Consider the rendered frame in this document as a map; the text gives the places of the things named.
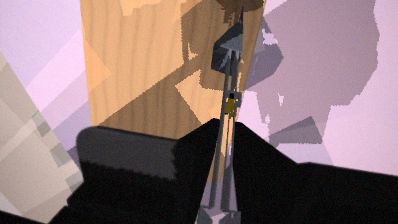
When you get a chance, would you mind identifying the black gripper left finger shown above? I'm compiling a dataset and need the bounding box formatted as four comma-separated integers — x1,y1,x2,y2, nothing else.
75,118,220,224

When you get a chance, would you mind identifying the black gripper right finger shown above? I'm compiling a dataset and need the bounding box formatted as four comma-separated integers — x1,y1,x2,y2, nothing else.
233,122,398,224

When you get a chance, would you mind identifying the light wooden board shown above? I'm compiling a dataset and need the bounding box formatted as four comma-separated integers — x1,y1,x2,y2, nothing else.
80,0,267,139

